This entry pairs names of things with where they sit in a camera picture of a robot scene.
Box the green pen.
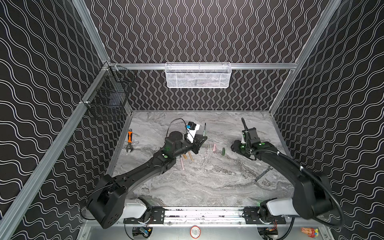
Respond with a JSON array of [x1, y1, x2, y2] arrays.
[[203, 123, 207, 137]]

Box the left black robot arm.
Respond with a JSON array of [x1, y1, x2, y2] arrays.
[[86, 131, 208, 229]]

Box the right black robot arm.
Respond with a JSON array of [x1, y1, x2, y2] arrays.
[[231, 128, 338, 220]]

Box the red white round sticker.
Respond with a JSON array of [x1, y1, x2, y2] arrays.
[[190, 226, 201, 240]]

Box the orange red small object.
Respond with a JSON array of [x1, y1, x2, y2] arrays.
[[301, 228, 319, 238]]

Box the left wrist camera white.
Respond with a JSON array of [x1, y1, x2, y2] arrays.
[[186, 122, 201, 143]]

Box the black corrugated cable conduit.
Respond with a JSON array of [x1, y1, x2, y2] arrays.
[[241, 117, 345, 227]]

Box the white mesh wire basket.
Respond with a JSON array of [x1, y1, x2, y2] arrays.
[[165, 62, 232, 89]]

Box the orange handled adjustable wrench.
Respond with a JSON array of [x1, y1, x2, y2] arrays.
[[126, 129, 134, 153]]

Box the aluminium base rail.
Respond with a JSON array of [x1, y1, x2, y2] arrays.
[[107, 207, 292, 228]]

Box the black wire basket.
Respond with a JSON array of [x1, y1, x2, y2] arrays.
[[85, 66, 137, 122]]

